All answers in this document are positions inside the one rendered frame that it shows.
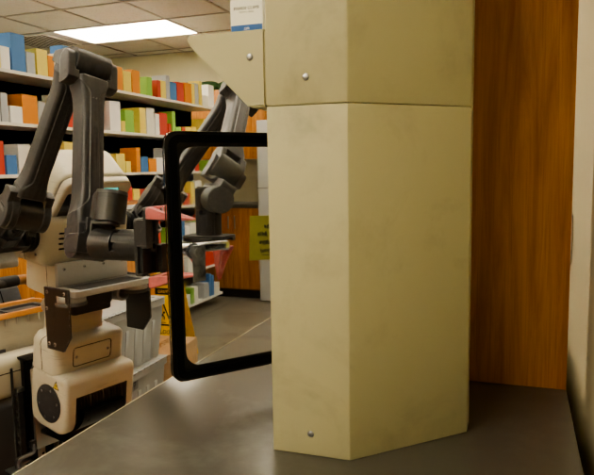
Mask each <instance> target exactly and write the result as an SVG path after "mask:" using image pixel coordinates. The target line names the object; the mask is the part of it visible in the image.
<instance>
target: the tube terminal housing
mask: <svg viewBox="0 0 594 475"><path fill-rule="evenodd" d="M474 26H475V0H265V29H266V75H267V106H268V107H267V137H268V182H269V227H270V273H271V318H272V408H273V448H274V449H275V450H284V451H291V452H298V453H303V454H310V455H317V456H323V457H330V458H337V459H343V460H354V459H358V458H362V457H366V456H370V455H374V454H377V453H381V452H385V451H389V450H396V449H399V448H403V447H407V446H411V445H415V444H419V443H423V442H427V441H431V440H435V439H439V438H442V437H446V436H450V435H454V434H461V433H464V432H466V431H467V429H468V424H469V400H470V278H471V215H472V153H473V88H474Z"/></svg>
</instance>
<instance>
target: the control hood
mask: <svg viewBox="0 0 594 475"><path fill-rule="evenodd" d="M188 43H189V46H190V47H191V48H192V49H193V50H194V51H195V52H196V54H197V55H198V56H199V57H200V58H201V59H202V60H203V61H204V62H205V63H206V64H207V65H208V66H209V67H210V68H211V69H212V70H213V71H214V72H215V73H216V74H217V75H218V76H219V77H220V78H221V79H222V80H223V81H224V82H225V83H226V84H227V85H228V87H229V88H230V89H231V90H232V91H233V92H234V93H235V94H236V95H237V96H238V97H239V98H240V99H241V100H242V101H243V102H244V103H245V104H246V105H247V106H250V107H251V108H256V109H261V110H265V111H267V107H268V106H267V75H266V30H265V29H256V30H245V31H236V32H226V33H216V34H206V35H197V36H190V37H189V38H188Z"/></svg>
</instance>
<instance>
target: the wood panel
mask: <svg viewBox="0 0 594 475"><path fill-rule="evenodd" d="M578 13H579V0H475V26H474V88H473V153H472V215H471V278H470V381H475V382H485V383H495V384H505V385H524V386H534V387H544V388H554V389H564V390H566V385H567V357H568V328H569V272H570V243H571V214H572V186H573V157H574V128H575V99H576V71H577V42H578Z"/></svg>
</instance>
